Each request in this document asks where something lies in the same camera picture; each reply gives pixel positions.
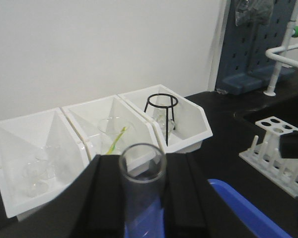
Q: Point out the clear glass beaker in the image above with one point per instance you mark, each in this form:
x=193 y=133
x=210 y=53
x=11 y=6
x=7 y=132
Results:
x=110 y=127

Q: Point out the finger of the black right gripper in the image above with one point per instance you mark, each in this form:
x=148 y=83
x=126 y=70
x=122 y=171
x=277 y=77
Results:
x=288 y=145

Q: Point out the blue plastic tray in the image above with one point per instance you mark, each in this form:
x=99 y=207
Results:
x=255 y=220

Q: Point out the clear glass flask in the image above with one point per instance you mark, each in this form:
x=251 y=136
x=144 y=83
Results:
x=163 y=117

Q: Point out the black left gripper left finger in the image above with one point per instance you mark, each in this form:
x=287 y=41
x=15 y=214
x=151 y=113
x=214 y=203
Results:
x=91 y=207

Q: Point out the yellow plastic spatula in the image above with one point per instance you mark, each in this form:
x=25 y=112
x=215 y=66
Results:
x=113 y=145

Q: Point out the left white storage bin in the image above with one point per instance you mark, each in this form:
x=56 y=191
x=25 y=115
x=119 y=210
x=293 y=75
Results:
x=19 y=139

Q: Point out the middle white storage bin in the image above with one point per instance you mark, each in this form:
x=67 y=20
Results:
x=84 y=118

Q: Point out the white lab faucet green knobs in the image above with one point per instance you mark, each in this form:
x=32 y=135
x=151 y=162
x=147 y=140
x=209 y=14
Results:
x=278 y=54

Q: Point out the black lab sink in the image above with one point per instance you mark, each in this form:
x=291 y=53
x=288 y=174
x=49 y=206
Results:
x=285 y=109

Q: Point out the white storage bin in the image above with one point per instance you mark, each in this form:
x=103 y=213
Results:
x=191 y=124
x=84 y=118
x=19 y=139

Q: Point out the white test tube rack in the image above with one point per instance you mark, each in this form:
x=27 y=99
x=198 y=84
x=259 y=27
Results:
x=265 y=157

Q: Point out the right white storage bin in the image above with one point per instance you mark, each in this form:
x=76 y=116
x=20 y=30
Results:
x=191 y=124

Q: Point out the clear glass test tube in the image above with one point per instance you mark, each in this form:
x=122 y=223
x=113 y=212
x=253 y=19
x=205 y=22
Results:
x=143 y=170

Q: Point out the small clear glassware pile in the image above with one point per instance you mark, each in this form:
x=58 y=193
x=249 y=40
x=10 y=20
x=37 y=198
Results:
x=40 y=170

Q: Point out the blue-grey pegboard drying rack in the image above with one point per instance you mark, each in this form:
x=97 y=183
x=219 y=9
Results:
x=243 y=65

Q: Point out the black metal tripod stand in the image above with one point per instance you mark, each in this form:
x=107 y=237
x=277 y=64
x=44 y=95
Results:
x=150 y=102

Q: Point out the plastic bag of pegs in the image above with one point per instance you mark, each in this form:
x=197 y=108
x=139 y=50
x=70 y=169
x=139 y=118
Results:
x=253 y=11

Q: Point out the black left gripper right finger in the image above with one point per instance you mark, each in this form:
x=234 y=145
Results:
x=192 y=207

